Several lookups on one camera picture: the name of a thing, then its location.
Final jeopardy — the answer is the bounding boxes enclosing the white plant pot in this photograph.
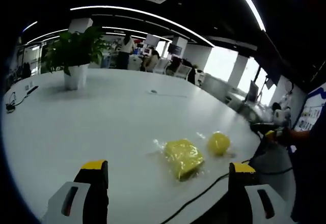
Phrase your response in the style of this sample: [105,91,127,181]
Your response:
[63,64,90,91]

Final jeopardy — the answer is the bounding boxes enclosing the yellow rectangular silicone block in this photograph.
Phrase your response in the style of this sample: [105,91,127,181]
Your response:
[162,138,206,183]

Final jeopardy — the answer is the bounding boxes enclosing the yellow round silicone block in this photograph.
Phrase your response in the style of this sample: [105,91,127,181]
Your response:
[206,131,231,156]

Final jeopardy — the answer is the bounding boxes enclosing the long ceiling light strip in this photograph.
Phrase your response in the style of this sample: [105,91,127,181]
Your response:
[70,5,215,48]

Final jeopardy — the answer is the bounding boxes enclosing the white office chair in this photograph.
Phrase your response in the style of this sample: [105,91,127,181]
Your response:
[154,59,171,75]
[175,64,192,80]

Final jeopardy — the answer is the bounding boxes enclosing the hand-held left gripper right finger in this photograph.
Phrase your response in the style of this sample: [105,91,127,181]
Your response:
[228,161,294,224]

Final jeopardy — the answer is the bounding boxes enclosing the black power strip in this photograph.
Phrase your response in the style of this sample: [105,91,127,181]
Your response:
[24,85,39,95]

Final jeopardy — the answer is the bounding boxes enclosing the curved ceiling light strip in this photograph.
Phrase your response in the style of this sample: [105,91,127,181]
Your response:
[234,0,267,33]

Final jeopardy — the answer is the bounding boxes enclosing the dark monitor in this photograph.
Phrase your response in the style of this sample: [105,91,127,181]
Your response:
[168,43,183,56]

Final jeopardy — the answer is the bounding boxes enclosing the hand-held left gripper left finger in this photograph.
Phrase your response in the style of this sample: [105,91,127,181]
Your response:
[41,159,111,224]

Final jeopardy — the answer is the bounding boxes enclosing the long black cable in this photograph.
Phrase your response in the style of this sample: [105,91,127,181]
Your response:
[159,158,256,224]

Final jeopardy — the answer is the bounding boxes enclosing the person's dark blue clothing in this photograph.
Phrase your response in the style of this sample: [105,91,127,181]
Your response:
[289,110,326,222]

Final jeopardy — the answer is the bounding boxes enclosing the wall poster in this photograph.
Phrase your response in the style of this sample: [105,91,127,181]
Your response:
[292,86,326,133]

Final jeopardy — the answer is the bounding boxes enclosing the green leafy plant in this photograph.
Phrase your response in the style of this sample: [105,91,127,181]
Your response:
[41,25,109,76]

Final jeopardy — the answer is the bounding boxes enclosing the thin black cable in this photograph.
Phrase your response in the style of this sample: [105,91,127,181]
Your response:
[5,91,29,114]

